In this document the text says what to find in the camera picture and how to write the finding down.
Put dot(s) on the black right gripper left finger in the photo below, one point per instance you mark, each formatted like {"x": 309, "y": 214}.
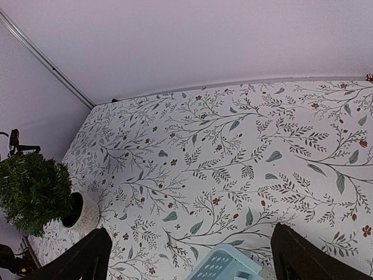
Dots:
{"x": 87, "y": 259}

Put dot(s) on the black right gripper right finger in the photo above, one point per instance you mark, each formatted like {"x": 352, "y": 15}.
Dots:
{"x": 294, "y": 257}

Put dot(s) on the small green christmas tree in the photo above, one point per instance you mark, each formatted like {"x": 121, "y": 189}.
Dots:
{"x": 34, "y": 192}

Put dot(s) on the white ribbed plant pot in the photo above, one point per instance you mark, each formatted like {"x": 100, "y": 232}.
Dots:
{"x": 85, "y": 214}

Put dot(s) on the light blue perforated basket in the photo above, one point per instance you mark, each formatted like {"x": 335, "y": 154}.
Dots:
{"x": 226, "y": 262}

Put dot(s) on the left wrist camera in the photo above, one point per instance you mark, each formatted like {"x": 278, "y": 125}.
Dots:
{"x": 16, "y": 148}

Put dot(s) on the aluminium corner post left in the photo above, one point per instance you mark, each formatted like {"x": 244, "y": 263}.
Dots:
{"x": 20, "y": 35}

